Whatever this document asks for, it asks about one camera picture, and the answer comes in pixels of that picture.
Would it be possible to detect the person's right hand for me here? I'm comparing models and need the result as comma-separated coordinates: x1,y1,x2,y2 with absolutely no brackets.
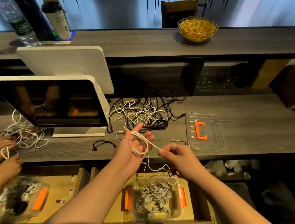
155,141,208,183

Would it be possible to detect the person's left hand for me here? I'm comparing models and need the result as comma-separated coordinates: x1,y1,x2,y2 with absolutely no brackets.
107,120,157,183

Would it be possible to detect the clear container drawer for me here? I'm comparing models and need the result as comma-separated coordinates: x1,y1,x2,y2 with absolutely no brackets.
0,173,51,224
121,171,191,224

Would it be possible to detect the person's right forearm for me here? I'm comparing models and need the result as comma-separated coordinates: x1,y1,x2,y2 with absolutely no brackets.
185,166,295,224

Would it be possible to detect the person's left forearm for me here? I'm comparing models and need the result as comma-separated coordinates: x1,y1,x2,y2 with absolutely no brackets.
39,158,136,224

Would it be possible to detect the pile of white containers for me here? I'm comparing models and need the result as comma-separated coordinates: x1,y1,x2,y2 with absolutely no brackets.
209,154,262,182

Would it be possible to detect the wooden drawer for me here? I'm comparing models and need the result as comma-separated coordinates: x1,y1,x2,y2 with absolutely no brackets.
0,158,91,224
84,163,232,224

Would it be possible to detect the white touchscreen monitor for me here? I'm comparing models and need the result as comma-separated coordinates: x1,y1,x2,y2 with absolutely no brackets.
0,65,115,144

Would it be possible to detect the white customer display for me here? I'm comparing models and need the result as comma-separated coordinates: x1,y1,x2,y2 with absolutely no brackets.
13,37,120,96

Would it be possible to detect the grey wooden bar counter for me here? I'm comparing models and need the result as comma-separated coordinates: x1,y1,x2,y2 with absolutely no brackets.
0,0,295,96

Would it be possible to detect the flat cardboard sheet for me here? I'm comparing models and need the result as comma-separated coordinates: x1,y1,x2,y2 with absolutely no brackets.
252,55,291,92

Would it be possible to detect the blue white notebook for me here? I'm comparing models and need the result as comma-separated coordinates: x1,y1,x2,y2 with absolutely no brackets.
39,27,77,47

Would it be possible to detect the yellow woven basket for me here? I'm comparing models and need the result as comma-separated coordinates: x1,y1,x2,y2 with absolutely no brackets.
176,15,220,45

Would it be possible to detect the brown wooden chair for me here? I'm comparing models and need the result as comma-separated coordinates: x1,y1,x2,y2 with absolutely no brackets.
158,0,199,32

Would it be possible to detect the white paper coffee cup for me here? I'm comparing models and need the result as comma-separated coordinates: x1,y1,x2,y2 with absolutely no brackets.
38,0,75,41

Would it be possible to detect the black thermos bottle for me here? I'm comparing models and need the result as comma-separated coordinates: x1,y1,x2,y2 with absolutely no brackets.
0,0,63,42

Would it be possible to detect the clear plastic water bottle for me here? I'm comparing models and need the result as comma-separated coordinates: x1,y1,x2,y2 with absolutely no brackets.
0,0,44,48

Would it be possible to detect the clear lid orange handle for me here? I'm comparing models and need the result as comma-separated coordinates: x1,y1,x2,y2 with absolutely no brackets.
182,111,230,154

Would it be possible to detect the bundle of black cables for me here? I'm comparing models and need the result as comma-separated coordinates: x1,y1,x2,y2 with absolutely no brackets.
135,85,189,134

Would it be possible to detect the black coiled cable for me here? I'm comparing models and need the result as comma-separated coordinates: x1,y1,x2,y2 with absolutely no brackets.
8,197,29,218

